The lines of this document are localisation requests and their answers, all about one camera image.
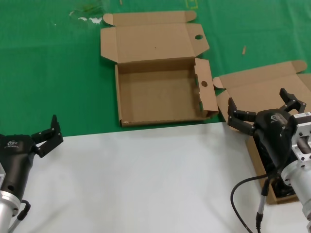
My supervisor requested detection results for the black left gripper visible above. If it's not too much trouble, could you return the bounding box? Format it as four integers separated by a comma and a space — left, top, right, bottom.
0, 114, 64, 198

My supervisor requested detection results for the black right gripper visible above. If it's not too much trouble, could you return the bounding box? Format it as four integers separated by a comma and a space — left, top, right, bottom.
227, 88, 307, 172

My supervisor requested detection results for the open cardboard box holding black parts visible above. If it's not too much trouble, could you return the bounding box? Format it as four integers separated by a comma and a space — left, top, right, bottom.
212, 60, 311, 205

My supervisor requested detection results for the open cardboard box with round holes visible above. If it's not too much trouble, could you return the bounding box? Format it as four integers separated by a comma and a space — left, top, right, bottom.
100, 10, 219, 128

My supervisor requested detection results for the green table cloth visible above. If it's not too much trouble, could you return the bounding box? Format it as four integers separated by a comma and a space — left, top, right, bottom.
0, 0, 311, 138

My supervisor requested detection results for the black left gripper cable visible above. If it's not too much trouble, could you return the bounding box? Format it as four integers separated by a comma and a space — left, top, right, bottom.
9, 199, 32, 233

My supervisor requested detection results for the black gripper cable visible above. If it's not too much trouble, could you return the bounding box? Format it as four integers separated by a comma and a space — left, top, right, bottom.
230, 169, 280, 233
9, 199, 32, 233

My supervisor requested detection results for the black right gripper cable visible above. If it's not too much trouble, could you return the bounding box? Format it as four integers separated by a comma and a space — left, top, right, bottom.
230, 169, 280, 233

